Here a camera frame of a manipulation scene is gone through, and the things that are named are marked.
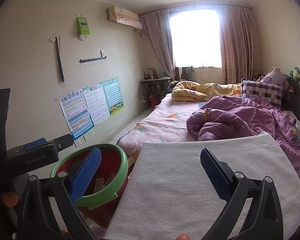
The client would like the red green trash bin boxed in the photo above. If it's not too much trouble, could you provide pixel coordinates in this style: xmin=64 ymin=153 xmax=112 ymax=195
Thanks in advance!
xmin=50 ymin=144 xmax=128 ymax=228

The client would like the person's left hand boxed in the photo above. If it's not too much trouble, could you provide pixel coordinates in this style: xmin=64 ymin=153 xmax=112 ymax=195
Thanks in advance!
xmin=1 ymin=192 xmax=19 ymax=207

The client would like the person's right hand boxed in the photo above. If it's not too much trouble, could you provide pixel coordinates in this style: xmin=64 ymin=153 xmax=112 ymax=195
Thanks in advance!
xmin=175 ymin=233 xmax=190 ymax=240

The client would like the green number chart poster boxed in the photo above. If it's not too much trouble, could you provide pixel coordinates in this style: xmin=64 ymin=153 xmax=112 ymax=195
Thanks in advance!
xmin=102 ymin=77 xmax=124 ymax=115

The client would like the white towel mat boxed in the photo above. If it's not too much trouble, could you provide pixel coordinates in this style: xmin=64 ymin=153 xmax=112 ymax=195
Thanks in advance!
xmin=105 ymin=132 xmax=300 ymax=239

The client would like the dark side table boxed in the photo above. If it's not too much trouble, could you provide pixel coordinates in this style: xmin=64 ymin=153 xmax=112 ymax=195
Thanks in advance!
xmin=140 ymin=77 xmax=172 ymax=110

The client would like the pink bed sheet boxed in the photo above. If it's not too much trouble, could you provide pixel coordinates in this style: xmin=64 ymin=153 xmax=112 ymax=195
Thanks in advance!
xmin=117 ymin=94 xmax=205 ymax=155

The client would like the purple quilt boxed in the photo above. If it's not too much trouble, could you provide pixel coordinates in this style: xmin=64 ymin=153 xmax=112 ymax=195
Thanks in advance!
xmin=186 ymin=96 xmax=300 ymax=162

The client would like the green tissue box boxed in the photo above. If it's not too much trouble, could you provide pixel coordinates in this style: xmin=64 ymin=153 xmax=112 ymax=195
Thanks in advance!
xmin=76 ymin=14 xmax=90 ymax=41

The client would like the dark wooden headboard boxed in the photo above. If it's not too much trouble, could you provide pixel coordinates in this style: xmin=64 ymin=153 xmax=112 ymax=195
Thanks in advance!
xmin=281 ymin=75 xmax=300 ymax=121

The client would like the checkered pillow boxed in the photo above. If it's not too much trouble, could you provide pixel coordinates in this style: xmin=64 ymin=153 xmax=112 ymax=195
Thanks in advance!
xmin=242 ymin=79 xmax=284 ymax=108

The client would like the yellow quilt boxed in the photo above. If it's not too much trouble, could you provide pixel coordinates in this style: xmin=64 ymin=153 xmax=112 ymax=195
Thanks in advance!
xmin=171 ymin=81 xmax=242 ymax=102

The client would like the covered air conditioner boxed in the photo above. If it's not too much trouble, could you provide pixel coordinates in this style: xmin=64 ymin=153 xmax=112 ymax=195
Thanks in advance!
xmin=106 ymin=5 xmax=142 ymax=29

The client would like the pink pillow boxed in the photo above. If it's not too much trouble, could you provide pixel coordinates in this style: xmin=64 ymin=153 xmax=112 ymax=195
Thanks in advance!
xmin=261 ymin=67 xmax=290 ymax=91

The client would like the green plush toy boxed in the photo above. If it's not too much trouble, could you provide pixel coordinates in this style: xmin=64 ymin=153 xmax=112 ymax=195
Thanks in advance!
xmin=289 ymin=67 xmax=300 ymax=82

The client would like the left brown curtain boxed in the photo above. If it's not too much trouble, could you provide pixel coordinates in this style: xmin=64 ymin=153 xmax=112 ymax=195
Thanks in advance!
xmin=141 ymin=9 xmax=177 ymax=80

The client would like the brown curtain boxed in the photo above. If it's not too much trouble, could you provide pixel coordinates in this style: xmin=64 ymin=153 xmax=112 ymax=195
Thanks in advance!
xmin=141 ymin=9 xmax=177 ymax=80
xmin=215 ymin=5 xmax=254 ymax=84

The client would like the right brown curtain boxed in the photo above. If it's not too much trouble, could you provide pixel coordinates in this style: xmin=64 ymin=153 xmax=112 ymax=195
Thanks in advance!
xmin=215 ymin=5 xmax=254 ymax=84

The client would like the blue wall chart poster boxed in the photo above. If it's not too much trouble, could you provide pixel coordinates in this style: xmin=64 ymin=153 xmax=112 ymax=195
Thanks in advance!
xmin=58 ymin=89 xmax=94 ymax=140

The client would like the white wall chart poster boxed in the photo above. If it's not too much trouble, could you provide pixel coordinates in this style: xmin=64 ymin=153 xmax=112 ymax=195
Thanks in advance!
xmin=83 ymin=83 xmax=110 ymax=126

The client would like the black wall rail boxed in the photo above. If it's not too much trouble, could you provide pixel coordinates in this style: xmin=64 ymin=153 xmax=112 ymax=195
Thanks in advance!
xmin=79 ymin=50 xmax=107 ymax=64

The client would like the black wall bracket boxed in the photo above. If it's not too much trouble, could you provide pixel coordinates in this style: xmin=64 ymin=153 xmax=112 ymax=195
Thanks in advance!
xmin=50 ymin=32 xmax=65 ymax=83

